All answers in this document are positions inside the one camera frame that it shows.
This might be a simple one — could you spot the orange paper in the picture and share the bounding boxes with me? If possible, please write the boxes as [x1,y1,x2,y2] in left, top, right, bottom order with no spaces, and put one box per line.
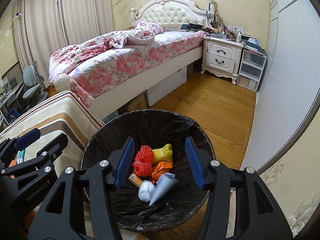
[9,159,17,179]

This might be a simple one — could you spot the white paper ball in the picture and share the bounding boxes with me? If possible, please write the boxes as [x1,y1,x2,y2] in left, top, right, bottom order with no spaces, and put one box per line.
[138,180,156,203]

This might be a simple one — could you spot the red foam net bundle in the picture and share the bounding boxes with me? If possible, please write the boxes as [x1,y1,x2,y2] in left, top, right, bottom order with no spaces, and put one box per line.
[132,145,153,177]

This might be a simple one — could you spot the orange wrapper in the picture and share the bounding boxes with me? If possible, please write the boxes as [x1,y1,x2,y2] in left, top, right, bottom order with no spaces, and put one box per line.
[151,161,173,183]

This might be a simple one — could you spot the grey toothpaste box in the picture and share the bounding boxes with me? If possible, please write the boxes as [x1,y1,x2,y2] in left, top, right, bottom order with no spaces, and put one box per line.
[149,173,179,206]

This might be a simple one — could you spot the yellow foam net bundle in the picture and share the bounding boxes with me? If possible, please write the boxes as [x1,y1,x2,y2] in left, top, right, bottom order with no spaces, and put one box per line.
[152,144,173,165]

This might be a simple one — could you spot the black lined trash bin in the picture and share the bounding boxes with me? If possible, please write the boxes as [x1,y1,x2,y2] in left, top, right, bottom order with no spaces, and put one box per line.
[80,109,214,232]

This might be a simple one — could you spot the study desk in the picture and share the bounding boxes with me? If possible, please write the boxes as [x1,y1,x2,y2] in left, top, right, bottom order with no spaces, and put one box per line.
[1,81,24,125]

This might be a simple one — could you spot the striped table cloth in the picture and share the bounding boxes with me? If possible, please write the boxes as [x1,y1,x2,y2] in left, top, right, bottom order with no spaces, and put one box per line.
[1,91,104,176]

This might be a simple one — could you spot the grey desk chair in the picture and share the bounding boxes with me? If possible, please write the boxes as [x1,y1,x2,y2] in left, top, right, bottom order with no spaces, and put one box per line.
[23,61,48,104]

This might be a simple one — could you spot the cardboard box under bed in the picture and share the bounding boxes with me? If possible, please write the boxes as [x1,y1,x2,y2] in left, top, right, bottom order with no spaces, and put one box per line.
[125,92,148,112]

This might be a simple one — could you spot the floral quilt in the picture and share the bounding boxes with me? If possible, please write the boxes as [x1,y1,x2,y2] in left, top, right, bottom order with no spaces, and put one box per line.
[48,21,165,86]

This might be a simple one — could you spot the beige curtains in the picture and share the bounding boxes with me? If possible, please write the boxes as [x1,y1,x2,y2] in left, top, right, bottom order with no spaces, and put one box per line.
[12,0,114,87]

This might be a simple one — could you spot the plastic drawer unit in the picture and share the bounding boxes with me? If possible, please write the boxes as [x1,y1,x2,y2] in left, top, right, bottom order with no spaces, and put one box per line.
[236,47,267,92]

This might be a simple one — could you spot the white tufted bed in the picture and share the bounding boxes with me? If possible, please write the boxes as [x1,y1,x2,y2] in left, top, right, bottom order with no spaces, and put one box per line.
[51,0,208,119]

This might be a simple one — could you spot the white nightstand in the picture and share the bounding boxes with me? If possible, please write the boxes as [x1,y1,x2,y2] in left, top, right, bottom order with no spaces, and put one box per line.
[201,36,244,85]

